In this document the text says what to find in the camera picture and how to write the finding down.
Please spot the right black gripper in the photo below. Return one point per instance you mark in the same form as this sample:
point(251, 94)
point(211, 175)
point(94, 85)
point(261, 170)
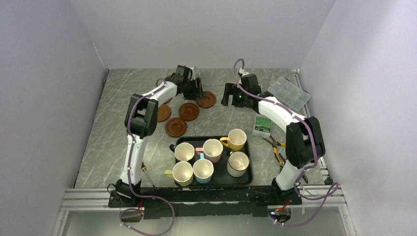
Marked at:
point(232, 89)

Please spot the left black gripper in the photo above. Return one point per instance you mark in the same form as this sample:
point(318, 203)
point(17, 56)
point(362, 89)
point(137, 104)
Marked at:
point(198, 93)

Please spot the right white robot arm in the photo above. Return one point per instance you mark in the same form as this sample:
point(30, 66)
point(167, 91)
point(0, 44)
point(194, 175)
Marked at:
point(304, 143)

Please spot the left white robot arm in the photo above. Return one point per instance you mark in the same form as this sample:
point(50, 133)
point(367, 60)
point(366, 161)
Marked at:
point(141, 122)

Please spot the green screw bit box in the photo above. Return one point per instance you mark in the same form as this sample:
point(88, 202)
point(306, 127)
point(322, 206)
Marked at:
point(262, 126)

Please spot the clear plastic organizer box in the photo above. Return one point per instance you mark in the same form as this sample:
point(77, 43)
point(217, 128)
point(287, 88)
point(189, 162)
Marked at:
point(289, 94)

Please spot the pink mug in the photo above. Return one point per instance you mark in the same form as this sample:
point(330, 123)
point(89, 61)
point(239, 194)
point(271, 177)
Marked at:
point(212, 150)

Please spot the black plastic tray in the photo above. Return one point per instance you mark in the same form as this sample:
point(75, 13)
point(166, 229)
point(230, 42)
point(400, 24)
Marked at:
point(220, 177)

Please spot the light blue mug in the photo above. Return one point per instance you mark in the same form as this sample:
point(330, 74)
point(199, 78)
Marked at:
point(203, 169)

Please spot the white ribbed mug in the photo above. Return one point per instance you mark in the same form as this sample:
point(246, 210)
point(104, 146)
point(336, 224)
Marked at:
point(237, 164)

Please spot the pale yellow mug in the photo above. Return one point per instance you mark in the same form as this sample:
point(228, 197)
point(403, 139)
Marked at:
point(182, 173)

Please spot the yellow black screwdriver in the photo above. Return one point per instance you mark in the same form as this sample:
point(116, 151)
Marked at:
point(144, 169)

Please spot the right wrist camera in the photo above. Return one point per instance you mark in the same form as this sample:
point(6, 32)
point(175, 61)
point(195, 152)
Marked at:
point(242, 72)

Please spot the black handled cream mug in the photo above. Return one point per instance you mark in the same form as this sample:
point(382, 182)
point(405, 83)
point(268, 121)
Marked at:
point(183, 152)

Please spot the yellow handled pliers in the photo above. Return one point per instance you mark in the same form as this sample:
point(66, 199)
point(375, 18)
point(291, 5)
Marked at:
point(272, 141)

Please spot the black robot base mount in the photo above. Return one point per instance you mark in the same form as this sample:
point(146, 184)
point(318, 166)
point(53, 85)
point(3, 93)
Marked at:
point(218, 201)

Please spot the aluminium frame rail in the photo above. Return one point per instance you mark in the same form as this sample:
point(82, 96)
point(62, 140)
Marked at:
point(86, 204)

